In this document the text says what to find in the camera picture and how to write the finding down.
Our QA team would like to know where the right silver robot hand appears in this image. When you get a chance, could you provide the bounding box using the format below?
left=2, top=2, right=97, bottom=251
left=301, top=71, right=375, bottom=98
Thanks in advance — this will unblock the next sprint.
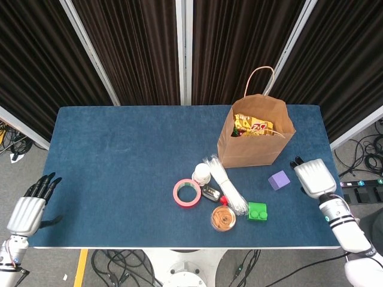
left=289, top=155, right=338, bottom=200

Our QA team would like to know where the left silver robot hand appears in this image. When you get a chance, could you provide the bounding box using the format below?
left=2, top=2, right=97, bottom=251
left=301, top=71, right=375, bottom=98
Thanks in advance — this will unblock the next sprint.
left=5, top=172, right=64, bottom=237

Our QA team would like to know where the yellow cracker snack package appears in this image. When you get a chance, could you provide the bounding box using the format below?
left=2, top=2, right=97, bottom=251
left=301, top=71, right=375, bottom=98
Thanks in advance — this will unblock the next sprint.
left=233, top=112, right=275, bottom=138

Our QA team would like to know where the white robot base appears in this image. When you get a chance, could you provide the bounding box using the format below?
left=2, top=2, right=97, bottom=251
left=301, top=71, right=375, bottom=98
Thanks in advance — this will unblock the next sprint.
left=140, top=248, right=230, bottom=287

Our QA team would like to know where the brown paper shopping bag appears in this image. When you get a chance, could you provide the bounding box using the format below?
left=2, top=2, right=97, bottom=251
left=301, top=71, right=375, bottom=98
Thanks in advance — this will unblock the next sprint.
left=217, top=66, right=297, bottom=169

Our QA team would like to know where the purple foam cube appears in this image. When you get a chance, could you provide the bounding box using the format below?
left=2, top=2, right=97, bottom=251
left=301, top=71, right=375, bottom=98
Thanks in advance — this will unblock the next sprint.
left=268, top=170, right=291, bottom=191

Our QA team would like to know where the black foot pedal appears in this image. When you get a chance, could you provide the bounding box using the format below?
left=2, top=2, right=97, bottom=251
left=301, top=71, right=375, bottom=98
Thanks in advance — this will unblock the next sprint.
left=342, top=187, right=383, bottom=206

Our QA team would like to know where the green toy brick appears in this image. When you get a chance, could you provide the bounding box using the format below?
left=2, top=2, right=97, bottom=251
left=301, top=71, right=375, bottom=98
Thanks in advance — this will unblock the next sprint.
left=247, top=201, right=268, bottom=222

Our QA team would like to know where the dark trouser leg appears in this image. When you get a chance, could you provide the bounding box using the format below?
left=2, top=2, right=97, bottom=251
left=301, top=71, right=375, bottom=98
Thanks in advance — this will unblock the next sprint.
left=357, top=208, right=383, bottom=243

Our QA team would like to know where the clear tub of rubber bands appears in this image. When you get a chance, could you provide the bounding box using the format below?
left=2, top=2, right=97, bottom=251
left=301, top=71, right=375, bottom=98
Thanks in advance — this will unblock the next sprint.
left=209, top=205, right=238, bottom=233

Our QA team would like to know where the blue velvet tablecloth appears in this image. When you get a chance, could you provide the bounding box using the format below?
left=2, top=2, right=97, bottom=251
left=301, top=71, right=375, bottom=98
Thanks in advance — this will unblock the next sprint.
left=23, top=105, right=349, bottom=249

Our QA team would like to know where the black rectangular tin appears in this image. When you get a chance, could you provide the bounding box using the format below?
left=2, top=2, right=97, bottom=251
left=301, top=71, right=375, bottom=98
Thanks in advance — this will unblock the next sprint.
left=201, top=185, right=223, bottom=202

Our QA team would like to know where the white printed paper cup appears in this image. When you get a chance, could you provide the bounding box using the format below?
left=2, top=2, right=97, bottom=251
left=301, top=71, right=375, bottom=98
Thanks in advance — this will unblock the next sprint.
left=191, top=163, right=212, bottom=185

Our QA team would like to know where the black pleated curtain panel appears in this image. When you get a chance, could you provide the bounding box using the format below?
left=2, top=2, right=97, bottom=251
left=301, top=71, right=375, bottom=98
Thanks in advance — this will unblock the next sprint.
left=191, top=0, right=306, bottom=106
left=72, top=0, right=181, bottom=106
left=0, top=0, right=116, bottom=143
left=273, top=0, right=383, bottom=141

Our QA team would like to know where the red tape roll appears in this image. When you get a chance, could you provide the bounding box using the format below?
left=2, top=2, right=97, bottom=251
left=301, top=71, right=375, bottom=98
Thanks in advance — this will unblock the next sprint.
left=172, top=178, right=202, bottom=208

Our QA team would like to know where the black floor cable tangle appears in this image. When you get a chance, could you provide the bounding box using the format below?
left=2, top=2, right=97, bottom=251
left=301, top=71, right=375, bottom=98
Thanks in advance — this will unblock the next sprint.
left=221, top=249, right=272, bottom=287
left=90, top=249, right=164, bottom=287
left=334, top=119, right=383, bottom=178
left=0, top=119, right=34, bottom=156

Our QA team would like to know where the white frame post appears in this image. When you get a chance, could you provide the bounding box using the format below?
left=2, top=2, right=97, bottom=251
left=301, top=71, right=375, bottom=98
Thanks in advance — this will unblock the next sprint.
left=175, top=0, right=193, bottom=106
left=59, top=0, right=121, bottom=106
left=330, top=105, right=383, bottom=151
left=0, top=105, right=51, bottom=150
left=257, top=0, right=318, bottom=106

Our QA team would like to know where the white table frame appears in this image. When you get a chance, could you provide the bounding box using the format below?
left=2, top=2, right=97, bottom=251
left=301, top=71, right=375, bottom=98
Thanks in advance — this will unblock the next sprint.
left=32, top=245, right=342, bottom=251

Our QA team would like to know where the white cable tie bundle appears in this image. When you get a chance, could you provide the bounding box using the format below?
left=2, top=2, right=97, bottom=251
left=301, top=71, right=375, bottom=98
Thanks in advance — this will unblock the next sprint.
left=202, top=154, right=249, bottom=216

